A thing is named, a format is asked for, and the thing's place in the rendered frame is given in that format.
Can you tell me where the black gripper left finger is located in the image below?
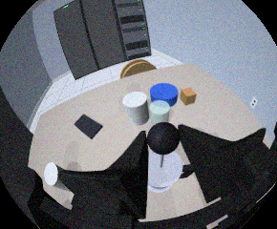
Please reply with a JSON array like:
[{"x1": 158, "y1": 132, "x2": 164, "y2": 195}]
[{"x1": 57, "y1": 130, "x2": 149, "y2": 219}]

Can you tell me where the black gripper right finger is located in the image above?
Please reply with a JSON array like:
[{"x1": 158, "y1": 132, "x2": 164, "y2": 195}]
[{"x1": 178, "y1": 125, "x2": 266, "y2": 202}]

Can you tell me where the blue short cylinder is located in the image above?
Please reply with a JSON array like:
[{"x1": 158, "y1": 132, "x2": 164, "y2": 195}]
[{"x1": 150, "y1": 83, "x2": 178, "y2": 107}]

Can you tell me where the white cylinder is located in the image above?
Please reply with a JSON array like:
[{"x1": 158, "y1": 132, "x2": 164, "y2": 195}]
[
  {"x1": 122, "y1": 92, "x2": 150, "y2": 125},
  {"x1": 44, "y1": 163, "x2": 70, "y2": 191}
]

